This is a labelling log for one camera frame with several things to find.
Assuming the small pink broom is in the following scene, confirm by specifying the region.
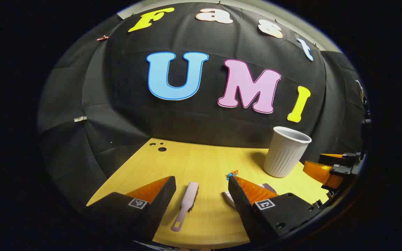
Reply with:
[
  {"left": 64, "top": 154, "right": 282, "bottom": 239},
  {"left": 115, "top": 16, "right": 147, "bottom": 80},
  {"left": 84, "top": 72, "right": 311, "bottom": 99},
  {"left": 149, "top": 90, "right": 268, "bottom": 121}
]
[{"left": 171, "top": 181, "right": 199, "bottom": 233}]

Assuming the white ribbed garbage bin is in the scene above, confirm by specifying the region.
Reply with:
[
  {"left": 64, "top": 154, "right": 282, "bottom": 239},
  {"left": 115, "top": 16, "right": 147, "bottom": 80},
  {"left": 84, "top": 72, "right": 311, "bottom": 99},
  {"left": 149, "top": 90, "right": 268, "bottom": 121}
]
[{"left": 263, "top": 126, "right": 312, "bottom": 178}]

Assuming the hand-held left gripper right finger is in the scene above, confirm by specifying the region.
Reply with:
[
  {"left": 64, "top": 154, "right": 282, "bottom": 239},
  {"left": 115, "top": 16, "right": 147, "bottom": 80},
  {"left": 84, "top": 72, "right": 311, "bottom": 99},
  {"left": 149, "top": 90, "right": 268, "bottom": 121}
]
[{"left": 228, "top": 175, "right": 322, "bottom": 245}]

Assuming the black backdrop cloth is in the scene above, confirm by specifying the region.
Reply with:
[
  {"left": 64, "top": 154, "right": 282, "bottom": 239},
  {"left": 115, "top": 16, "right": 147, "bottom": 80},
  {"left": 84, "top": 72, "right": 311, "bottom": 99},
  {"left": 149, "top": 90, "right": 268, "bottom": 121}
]
[{"left": 37, "top": 2, "right": 370, "bottom": 210}]

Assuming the pink dustpan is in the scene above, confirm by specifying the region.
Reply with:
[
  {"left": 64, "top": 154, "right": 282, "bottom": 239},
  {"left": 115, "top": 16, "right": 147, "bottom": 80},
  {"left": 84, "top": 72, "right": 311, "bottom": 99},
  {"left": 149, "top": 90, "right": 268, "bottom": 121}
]
[{"left": 222, "top": 183, "right": 277, "bottom": 210}]

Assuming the wooden desktop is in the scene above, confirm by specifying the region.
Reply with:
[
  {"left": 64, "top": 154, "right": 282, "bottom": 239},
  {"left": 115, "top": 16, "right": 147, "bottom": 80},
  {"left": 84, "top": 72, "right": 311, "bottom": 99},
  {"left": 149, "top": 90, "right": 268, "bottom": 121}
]
[{"left": 86, "top": 138, "right": 330, "bottom": 250}]

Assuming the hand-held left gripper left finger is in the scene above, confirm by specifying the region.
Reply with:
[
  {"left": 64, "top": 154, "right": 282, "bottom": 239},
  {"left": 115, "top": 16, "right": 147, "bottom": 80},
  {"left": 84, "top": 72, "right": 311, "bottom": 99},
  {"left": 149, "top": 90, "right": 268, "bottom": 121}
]
[{"left": 82, "top": 175, "right": 177, "bottom": 244}]

